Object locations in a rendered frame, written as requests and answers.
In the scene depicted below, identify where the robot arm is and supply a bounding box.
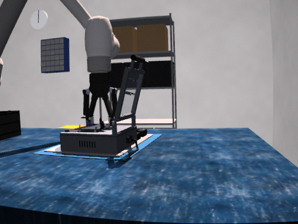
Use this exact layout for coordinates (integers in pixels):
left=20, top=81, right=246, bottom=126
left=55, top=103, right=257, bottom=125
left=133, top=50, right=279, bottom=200
left=0, top=0, right=120, bottom=73

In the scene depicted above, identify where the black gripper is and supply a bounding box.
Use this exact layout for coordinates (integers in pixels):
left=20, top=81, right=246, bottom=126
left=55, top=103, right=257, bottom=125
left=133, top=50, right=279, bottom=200
left=83, top=73, right=118, bottom=124

